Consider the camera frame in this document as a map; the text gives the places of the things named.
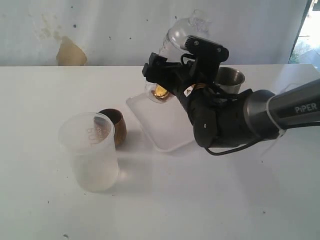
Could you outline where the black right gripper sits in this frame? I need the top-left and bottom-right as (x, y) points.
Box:
(141, 51), (221, 98)

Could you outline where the clear plastic shaker cup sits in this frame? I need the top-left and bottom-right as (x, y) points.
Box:
(142, 37), (187, 104)

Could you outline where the stainless steel cup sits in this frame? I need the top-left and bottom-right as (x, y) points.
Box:
(214, 66), (245, 94)

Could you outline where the brown wooden cup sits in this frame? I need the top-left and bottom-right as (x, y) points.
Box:
(99, 108), (127, 148)

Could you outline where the frosted plastic container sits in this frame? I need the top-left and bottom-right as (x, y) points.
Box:
(58, 112), (119, 193)

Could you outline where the clear plastic shaker lid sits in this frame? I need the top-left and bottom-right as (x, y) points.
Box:
(166, 9), (212, 52)

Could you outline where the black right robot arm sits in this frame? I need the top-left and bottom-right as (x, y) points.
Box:
(142, 53), (320, 152)

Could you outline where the yellow lemon slice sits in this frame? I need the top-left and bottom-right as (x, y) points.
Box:
(153, 84), (170, 100)

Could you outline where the white rectangular tray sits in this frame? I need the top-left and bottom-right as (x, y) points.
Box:
(126, 93), (194, 152)

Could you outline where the white zip tie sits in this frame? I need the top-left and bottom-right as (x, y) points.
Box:
(260, 83), (300, 157)

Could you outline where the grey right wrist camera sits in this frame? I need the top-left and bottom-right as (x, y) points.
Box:
(180, 35), (229, 63)

